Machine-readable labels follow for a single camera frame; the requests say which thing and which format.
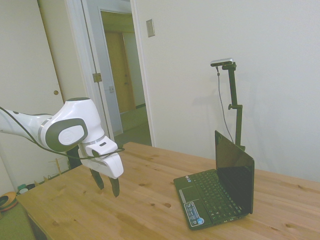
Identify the grey camera cable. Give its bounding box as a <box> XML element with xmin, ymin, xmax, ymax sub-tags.
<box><xmin>215</xmin><ymin>66</ymin><xmax>237</xmax><ymax>145</ymax></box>

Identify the white open door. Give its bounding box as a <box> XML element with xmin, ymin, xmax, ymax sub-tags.
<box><xmin>81</xmin><ymin>0</ymin><xmax>124</xmax><ymax>138</ymax></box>

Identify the wooden dish rack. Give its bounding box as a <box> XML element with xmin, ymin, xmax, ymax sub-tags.
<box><xmin>34</xmin><ymin>158</ymin><xmax>71</xmax><ymax>186</ymax></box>

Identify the black laptop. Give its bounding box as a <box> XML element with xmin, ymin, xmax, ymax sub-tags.
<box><xmin>173</xmin><ymin>129</ymin><xmax>256</xmax><ymax>231</ymax></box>

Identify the grey wall switch plate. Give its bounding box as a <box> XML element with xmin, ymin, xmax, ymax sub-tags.
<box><xmin>145</xmin><ymin>18</ymin><xmax>156</xmax><ymax>39</ymax></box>

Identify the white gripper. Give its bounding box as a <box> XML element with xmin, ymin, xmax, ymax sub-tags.
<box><xmin>79</xmin><ymin>146</ymin><xmax>125</xmax><ymax>199</ymax></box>

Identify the white closet door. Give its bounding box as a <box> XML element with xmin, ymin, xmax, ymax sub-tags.
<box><xmin>0</xmin><ymin>0</ymin><xmax>66</xmax><ymax>118</ymax></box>

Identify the brown wooden door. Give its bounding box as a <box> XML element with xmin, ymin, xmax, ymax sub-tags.
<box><xmin>104</xmin><ymin>30</ymin><xmax>137</xmax><ymax>114</ymax></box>

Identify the silver exterior camera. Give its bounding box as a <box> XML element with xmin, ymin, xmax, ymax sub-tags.
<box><xmin>210</xmin><ymin>57</ymin><xmax>236</xmax><ymax>68</ymax></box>

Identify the orange bowl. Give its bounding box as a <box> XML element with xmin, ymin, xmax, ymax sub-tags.
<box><xmin>0</xmin><ymin>191</ymin><xmax>19</xmax><ymax>214</ymax></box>

